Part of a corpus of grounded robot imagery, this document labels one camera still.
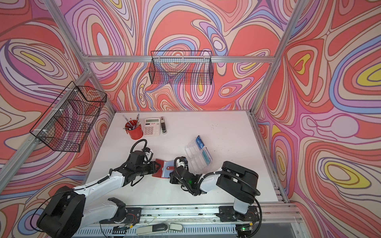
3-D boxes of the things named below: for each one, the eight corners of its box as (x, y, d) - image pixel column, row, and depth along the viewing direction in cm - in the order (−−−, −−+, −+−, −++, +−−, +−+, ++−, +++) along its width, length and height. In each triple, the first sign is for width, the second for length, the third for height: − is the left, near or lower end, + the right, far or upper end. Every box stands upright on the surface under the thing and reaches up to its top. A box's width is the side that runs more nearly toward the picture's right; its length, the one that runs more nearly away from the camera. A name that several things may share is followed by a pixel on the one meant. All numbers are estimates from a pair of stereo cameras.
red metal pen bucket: (128, 137, 106) (121, 124, 95) (134, 129, 111) (128, 116, 100) (140, 142, 104) (134, 129, 93) (146, 134, 108) (141, 121, 97)
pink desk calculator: (143, 137, 109) (141, 132, 104) (147, 123, 118) (145, 117, 113) (159, 137, 109) (157, 132, 104) (161, 123, 118) (160, 117, 113)
